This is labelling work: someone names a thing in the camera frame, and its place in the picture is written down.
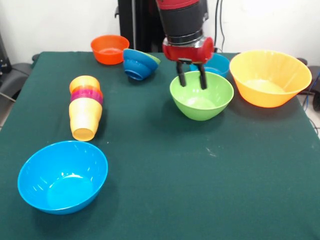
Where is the large light blue bowl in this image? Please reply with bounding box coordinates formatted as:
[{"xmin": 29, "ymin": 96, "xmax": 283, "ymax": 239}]
[{"xmin": 17, "ymin": 140, "xmax": 109, "ymax": 215}]

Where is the red plastic cup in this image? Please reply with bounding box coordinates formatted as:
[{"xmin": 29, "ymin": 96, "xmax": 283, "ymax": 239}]
[{"xmin": 71, "ymin": 85, "xmax": 103, "ymax": 97}]

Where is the black hanging cable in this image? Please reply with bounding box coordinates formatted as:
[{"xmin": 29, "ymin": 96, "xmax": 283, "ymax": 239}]
[{"xmin": 213, "ymin": 0, "xmax": 226, "ymax": 53}]

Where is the red plastic bowl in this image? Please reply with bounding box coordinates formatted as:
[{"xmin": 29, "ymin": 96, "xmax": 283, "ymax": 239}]
[{"xmin": 90, "ymin": 34, "xmax": 130, "ymax": 66}]

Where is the dark green tablecloth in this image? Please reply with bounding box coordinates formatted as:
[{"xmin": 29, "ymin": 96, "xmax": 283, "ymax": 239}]
[{"xmin": 0, "ymin": 51, "xmax": 320, "ymax": 240}]

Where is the dark grey pedestal leg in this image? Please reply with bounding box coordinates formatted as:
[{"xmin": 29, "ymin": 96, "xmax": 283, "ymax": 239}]
[{"xmin": 0, "ymin": 62, "xmax": 34, "ymax": 101}]

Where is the orange ribbed plastic cup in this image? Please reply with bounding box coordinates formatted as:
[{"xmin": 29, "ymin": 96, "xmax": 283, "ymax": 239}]
[{"xmin": 69, "ymin": 75, "xmax": 101, "ymax": 93}]

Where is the small light blue bowl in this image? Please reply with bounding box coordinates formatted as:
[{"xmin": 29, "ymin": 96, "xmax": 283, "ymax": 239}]
[{"xmin": 188, "ymin": 53, "xmax": 231, "ymax": 78}]

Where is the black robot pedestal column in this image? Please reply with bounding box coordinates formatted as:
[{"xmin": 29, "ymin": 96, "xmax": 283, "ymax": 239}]
[{"xmin": 114, "ymin": 0, "xmax": 202, "ymax": 53}]

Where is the small green ribbed bowl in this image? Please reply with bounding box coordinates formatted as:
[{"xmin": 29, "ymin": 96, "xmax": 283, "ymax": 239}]
[{"xmin": 146, "ymin": 53, "xmax": 161, "ymax": 65}]

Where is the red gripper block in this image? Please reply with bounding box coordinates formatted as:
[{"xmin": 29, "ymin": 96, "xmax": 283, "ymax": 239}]
[{"xmin": 162, "ymin": 36, "xmax": 215, "ymax": 90}]

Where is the large green bowl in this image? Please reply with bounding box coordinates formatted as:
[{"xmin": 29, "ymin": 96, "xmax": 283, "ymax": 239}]
[{"xmin": 169, "ymin": 70, "xmax": 235, "ymax": 122}]

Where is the purple plastic cup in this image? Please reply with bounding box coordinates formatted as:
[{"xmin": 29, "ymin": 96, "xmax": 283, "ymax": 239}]
[{"xmin": 70, "ymin": 89, "xmax": 104, "ymax": 105}]

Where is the large yellow bowl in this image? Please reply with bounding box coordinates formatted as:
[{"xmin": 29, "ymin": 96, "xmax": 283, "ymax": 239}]
[{"xmin": 229, "ymin": 49, "xmax": 313, "ymax": 109}]

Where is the dark blue bowl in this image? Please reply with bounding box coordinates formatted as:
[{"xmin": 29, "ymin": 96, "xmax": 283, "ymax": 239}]
[{"xmin": 122, "ymin": 48, "xmax": 160, "ymax": 81}]

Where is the yellow ribbed plastic cup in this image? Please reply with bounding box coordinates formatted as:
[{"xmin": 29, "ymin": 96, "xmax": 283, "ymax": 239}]
[{"xmin": 68, "ymin": 97, "xmax": 103, "ymax": 142}]

